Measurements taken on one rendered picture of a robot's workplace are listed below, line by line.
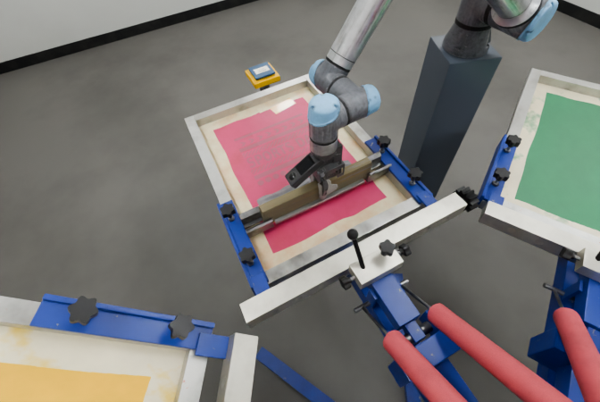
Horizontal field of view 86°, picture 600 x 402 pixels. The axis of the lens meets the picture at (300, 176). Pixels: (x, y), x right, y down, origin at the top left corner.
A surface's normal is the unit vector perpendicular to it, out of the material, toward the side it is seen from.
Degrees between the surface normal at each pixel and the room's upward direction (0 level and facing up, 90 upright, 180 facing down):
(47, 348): 32
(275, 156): 0
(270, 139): 0
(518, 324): 0
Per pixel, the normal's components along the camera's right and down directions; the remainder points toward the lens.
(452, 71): 0.12, 0.78
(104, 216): -0.07, -0.61
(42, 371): 0.48, -0.52
